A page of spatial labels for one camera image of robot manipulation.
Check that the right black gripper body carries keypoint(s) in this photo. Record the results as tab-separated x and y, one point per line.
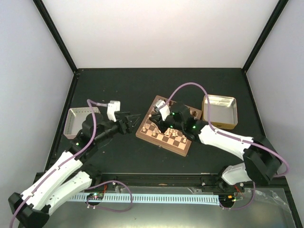
177	125

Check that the light blue slotted cable duct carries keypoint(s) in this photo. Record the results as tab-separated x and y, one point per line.
148	198

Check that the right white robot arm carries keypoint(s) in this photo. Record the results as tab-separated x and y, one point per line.
177	125

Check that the silver metal tin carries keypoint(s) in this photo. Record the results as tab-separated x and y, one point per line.
223	111

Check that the wooden chess board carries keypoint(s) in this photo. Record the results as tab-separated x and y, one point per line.
182	149

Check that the pink plastic tray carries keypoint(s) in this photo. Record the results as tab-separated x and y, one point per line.
74	120

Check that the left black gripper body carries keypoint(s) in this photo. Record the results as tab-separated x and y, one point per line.
124	129

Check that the pile of light chess pieces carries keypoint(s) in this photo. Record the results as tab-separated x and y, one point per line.
171	136

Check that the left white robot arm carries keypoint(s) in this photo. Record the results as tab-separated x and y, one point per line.
71	173

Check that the row of dark chess pieces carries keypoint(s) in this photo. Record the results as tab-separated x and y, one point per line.
175	106

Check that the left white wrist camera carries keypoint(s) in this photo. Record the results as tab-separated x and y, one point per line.
112	107

